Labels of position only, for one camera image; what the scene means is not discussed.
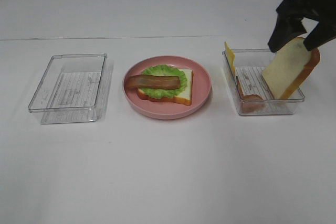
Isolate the clear plastic left tray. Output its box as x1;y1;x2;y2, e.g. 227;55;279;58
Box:
28;53;113;124

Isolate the yellow cheese slice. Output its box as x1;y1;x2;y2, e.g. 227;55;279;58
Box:
224;41;236;76

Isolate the clear plastic right tray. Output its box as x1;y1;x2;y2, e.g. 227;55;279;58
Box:
222;49;305;116

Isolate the clear plastic tray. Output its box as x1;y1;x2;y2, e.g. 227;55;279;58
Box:
28;53;113;124
222;49;305;116

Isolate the tray bread slice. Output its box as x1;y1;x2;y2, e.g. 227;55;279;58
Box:
262;37;320;100
136;69;193;106

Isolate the pink plate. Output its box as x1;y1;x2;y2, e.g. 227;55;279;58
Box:
123;56;212;120

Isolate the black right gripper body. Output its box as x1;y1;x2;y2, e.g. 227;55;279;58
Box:
276;0;335;27

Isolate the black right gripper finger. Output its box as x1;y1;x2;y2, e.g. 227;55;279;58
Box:
303;22;335;51
268;15;307;52

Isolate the green lettuce leaf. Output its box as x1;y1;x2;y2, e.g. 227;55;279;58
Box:
140;65;188;99

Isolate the tray bacon strip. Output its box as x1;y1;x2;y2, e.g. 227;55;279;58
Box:
124;74;181;90
236;76;265;113

